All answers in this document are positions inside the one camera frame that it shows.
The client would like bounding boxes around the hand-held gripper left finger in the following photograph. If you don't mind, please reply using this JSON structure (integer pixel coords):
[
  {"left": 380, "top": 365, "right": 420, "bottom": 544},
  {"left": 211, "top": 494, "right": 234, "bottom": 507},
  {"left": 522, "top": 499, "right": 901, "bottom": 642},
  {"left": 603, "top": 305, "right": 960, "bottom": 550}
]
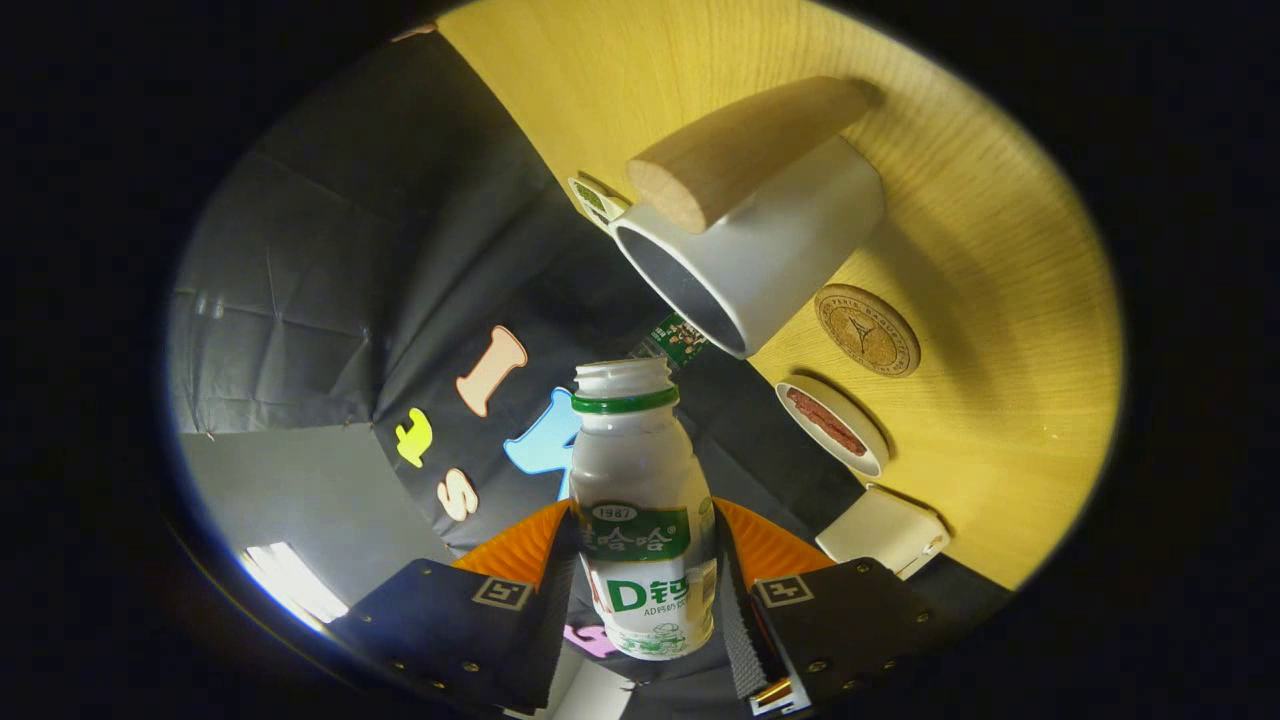
[{"left": 328, "top": 498, "right": 581, "bottom": 713}]

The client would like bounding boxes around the red meat strip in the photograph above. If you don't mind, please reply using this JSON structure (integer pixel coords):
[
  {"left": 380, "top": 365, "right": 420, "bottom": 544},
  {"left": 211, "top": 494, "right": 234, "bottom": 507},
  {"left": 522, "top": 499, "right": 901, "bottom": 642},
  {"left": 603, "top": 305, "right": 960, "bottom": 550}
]
[{"left": 785, "top": 388, "right": 868, "bottom": 457}]

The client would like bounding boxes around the white divided bean tray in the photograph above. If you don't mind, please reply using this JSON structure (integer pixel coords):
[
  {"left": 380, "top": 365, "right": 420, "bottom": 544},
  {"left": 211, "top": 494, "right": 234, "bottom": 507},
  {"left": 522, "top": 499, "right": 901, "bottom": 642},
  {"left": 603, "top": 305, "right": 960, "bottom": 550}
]
[{"left": 568, "top": 176, "right": 631, "bottom": 233}]

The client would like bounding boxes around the cream toaster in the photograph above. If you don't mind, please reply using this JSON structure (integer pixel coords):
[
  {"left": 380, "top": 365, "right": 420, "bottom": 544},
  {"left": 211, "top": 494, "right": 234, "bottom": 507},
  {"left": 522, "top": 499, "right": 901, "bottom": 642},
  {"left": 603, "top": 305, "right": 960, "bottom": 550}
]
[{"left": 815, "top": 485, "right": 951, "bottom": 581}]

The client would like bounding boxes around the white juice bottle green label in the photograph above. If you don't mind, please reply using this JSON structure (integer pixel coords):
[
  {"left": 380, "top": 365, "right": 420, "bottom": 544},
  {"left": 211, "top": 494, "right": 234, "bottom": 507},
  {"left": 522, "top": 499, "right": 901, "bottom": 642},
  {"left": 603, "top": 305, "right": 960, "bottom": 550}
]
[{"left": 567, "top": 358, "right": 719, "bottom": 662}]

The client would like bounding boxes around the white cup wooden handle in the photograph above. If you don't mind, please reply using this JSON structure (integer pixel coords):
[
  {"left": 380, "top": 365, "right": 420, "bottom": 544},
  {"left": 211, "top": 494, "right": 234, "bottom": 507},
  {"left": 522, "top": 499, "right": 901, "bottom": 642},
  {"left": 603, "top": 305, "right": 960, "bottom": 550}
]
[{"left": 608, "top": 77, "right": 887, "bottom": 360}]

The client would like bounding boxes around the round cork coaster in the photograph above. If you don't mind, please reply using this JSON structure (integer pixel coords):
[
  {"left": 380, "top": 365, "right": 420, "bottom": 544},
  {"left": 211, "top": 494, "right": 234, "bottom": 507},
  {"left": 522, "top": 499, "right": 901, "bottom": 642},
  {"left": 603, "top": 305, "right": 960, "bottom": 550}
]
[{"left": 814, "top": 284, "right": 922, "bottom": 378}]

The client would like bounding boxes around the wooden table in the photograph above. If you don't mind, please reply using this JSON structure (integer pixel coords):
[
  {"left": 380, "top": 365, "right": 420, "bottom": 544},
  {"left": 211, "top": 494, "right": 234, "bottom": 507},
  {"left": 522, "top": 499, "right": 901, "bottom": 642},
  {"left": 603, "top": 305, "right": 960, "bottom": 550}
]
[{"left": 437, "top": 0, "right": 1123, "bottom": 591}]

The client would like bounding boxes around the clear plastic water bottle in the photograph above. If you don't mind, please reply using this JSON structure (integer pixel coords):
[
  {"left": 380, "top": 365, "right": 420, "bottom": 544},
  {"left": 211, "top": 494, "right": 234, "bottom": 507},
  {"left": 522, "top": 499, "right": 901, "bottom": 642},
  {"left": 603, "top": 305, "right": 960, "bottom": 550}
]
[{"left": 630, "top": 312, "right": 711, "bottom": 369}]

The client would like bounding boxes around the beige round plate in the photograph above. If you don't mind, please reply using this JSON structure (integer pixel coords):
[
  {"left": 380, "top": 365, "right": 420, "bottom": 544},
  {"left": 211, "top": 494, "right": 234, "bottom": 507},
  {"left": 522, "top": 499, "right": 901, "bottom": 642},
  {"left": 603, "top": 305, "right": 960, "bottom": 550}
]
[{"left": 775, "top": 376, "right": 891, "bottom": 479}]

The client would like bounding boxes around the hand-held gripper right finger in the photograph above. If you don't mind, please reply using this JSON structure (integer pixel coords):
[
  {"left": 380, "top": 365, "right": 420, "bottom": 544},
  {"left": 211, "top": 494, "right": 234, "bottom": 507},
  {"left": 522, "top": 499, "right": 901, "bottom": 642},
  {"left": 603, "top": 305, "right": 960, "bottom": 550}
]
[{"left": 712, "top": 498, "right": 951, "bottom": 716}]

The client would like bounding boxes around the black backdrop cloth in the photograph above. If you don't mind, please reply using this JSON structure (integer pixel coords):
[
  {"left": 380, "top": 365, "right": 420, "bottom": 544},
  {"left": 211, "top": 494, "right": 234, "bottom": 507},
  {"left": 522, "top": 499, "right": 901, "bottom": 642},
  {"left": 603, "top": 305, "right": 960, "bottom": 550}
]
[{"left": 165, "top": 20, "right": 1016, "bottom": 720}]

